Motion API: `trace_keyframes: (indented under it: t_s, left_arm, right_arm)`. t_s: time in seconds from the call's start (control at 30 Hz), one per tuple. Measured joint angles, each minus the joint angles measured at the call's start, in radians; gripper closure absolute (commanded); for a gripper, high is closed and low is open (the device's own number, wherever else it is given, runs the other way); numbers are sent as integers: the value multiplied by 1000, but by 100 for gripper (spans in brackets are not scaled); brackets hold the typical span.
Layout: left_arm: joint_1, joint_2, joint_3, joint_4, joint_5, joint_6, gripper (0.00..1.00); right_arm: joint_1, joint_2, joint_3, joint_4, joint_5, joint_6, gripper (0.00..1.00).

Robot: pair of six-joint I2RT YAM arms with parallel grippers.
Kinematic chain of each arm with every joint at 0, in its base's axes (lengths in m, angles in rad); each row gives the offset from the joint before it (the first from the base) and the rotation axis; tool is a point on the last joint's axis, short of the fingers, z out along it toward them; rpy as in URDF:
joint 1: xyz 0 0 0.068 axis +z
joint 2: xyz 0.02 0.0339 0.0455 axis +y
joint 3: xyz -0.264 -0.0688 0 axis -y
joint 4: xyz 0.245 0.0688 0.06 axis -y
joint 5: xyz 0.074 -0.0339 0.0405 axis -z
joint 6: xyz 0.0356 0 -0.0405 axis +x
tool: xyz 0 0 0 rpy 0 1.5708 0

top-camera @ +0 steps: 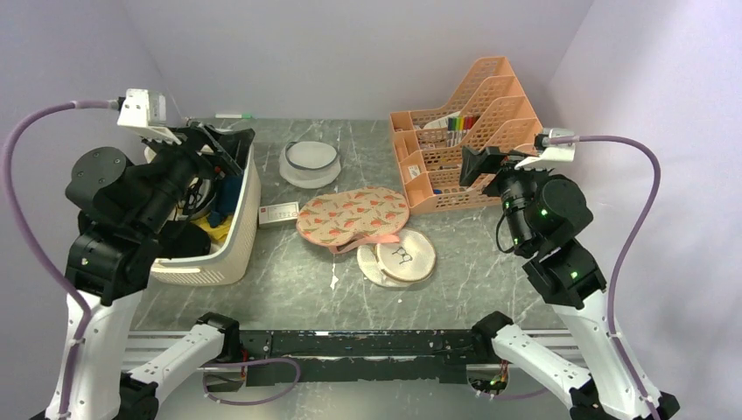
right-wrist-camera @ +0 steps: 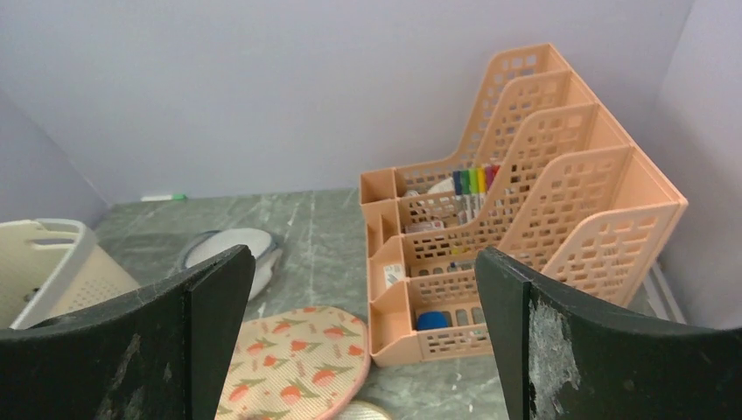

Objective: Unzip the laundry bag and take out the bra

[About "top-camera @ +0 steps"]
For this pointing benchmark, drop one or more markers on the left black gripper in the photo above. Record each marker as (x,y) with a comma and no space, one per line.
(232,146)

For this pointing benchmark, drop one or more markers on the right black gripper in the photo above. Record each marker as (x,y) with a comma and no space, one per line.
(489,159)

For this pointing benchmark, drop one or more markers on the floral pink laundry bag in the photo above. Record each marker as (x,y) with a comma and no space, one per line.
(343,221)

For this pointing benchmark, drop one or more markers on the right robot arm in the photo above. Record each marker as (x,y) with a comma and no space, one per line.
(544,213)

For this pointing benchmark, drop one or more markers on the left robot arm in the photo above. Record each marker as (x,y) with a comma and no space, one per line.
(131,214)

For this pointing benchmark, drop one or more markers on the black white bra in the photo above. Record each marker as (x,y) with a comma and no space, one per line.
(198,201)

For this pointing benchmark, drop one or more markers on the round white mesh bag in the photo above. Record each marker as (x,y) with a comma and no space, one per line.
(309,164)

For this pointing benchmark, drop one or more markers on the cream laundry basket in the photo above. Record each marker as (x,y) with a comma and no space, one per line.
(224,264)

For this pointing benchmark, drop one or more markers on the green white marker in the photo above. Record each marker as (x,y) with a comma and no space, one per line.
(232,116)

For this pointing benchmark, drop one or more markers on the blue cloth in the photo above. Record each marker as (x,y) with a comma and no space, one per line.
(226,200)

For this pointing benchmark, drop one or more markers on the coloured markers set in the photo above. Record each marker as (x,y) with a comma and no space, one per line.
(460,124)

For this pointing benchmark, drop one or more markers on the orange file organizer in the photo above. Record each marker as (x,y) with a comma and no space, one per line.
(428,158)

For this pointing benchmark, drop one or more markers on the small white red box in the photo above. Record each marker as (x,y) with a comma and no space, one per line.
(273,215)

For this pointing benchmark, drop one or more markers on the yellow cloth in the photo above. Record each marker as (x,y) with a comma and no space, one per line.
(218,234)

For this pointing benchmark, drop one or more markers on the black garment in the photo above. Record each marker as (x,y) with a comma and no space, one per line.
(188,240)

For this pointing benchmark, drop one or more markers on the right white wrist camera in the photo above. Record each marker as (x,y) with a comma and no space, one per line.
(555,148)

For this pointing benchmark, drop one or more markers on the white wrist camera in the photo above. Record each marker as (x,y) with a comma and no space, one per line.
(144,112)
(555,148)

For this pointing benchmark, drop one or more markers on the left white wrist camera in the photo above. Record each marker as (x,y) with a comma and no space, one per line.
(144,112)

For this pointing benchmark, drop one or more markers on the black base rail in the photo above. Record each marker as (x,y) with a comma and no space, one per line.
(443,355)

